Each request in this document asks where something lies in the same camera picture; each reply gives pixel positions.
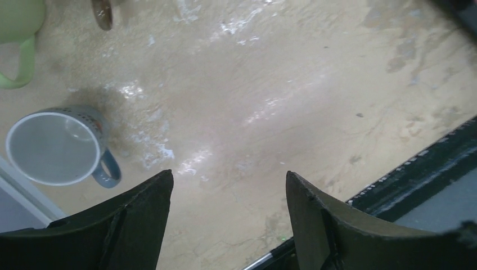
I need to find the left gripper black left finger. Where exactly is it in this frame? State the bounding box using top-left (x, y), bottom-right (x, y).
top-left (1, 170), bottom-right (174, 269)

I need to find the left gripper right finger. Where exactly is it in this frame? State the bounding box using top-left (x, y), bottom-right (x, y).
top-left (286, 171), bottom-right (476, 269)

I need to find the blue grey mug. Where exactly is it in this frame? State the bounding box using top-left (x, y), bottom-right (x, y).
top-left (5, 105), bottom-right (122, 188)

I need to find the brown mug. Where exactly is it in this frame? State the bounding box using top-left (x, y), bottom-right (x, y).
top-left (91, 0), bottom-right (113, 31)

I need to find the light green mug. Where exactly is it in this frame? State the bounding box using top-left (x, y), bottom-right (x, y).
top-left (1, 0), bottom-right (46, 89)

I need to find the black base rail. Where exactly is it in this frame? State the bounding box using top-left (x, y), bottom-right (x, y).
top-left (250, 119), bottom-right (476, 269)

